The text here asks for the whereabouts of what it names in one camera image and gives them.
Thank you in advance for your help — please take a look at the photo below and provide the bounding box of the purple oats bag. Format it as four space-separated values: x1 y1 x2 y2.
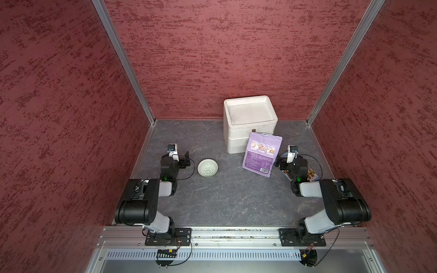
242 132 282 177

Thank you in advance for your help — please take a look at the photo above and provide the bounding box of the white patterned breakfast bowl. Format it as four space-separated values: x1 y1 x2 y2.
197 159 219 177

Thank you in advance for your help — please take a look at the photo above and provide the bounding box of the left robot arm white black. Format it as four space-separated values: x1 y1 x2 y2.
114 151 192 238

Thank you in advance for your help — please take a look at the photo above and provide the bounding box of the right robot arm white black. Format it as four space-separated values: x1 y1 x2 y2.
275 155 372 246

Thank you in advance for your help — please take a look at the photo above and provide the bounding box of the dog picture book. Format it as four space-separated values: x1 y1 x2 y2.
282 167 320 182

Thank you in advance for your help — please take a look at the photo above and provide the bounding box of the white foam box stack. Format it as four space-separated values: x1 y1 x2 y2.
223 96 278 154

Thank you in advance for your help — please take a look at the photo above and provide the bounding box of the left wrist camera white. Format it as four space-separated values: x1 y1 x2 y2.
167 143 179 161

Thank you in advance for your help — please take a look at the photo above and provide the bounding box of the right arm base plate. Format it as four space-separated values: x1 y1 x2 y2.
278 229 327 247

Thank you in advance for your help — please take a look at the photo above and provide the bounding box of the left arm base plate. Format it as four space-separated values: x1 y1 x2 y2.
145 227 192 247

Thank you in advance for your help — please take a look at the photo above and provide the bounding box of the left base cable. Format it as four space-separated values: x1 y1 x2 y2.
154 235 193 267

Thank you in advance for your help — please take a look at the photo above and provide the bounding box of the base cable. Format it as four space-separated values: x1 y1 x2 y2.
154 235 193 267
299 228 341 268

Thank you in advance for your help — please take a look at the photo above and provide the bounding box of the right base cable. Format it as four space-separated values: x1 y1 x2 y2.
299 228 341 268

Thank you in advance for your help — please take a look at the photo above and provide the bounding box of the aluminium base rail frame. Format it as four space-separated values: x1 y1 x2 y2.
87 225 385 273

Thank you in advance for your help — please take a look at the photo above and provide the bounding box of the left corner aluminium post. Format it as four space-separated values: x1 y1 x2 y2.
92 0 156 126

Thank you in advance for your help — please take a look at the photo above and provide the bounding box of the corner aluminium post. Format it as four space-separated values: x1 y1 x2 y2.
92 0 156 126
306 0 385 127

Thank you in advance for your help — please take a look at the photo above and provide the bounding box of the right corner aluminium post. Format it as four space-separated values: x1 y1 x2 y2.
306 0 385 127

